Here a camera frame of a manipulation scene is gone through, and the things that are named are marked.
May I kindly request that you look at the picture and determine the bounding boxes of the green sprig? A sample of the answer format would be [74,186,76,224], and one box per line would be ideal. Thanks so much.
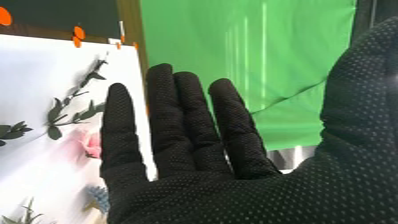
[0,120,35,148]
[0,197,48,224]
[44,58,110,141]

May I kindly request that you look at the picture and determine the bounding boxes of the white sheet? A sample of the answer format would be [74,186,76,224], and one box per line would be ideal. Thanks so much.
[0,33,160,224]

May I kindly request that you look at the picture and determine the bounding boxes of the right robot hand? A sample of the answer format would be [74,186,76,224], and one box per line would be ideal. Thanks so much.
[97,15,398,224]

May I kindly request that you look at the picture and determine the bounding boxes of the pink flower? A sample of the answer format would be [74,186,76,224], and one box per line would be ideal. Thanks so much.
[69,129,103,160]

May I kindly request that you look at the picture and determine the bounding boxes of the blue flower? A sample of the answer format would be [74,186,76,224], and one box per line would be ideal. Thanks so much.
[83,185,112,215]

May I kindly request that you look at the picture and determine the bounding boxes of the dark mat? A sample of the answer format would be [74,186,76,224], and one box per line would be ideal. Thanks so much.
[0,0,122,40]

